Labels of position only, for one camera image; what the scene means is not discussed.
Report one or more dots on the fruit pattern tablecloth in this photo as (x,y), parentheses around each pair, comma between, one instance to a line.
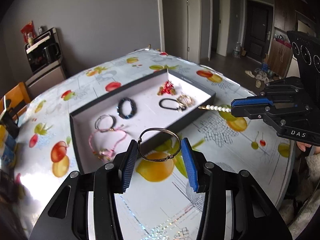
(159,204)

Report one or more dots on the pearl hair clip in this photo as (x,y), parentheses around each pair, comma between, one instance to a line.
(215,108)

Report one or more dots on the gold wire bangle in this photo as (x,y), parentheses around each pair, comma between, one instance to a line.
(161,136)

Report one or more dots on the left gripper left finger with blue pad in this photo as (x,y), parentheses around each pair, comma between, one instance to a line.
(125,164)

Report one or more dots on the person's right hand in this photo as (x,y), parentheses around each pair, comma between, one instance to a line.
(308,149)

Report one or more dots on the wooden chair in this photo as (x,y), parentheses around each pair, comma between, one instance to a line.
(17,100)

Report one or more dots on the black mug with spoon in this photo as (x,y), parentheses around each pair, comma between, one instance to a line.
(9,119)

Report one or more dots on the black jewelry box tray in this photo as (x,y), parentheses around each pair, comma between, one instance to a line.
(149,113)

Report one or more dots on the black coffee machine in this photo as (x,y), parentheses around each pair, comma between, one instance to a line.
(45,50)

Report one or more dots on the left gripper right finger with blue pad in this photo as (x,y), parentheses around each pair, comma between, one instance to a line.
(194,162)

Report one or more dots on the red bead gold charm jewelry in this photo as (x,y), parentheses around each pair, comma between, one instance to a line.
(167,88)

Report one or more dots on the red snack bag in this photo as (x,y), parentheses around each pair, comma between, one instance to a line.
(28,28)

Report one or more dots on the silver bangle pair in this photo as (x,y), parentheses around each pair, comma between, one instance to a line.
(105,123)

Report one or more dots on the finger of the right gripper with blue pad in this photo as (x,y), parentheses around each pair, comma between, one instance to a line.
(250,101)
(256,113)

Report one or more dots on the grey cabinet under coffee machine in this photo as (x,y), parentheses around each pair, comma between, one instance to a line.
(44,80)

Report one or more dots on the yellow lid bottle front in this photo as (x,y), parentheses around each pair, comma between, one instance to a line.
(8,148)

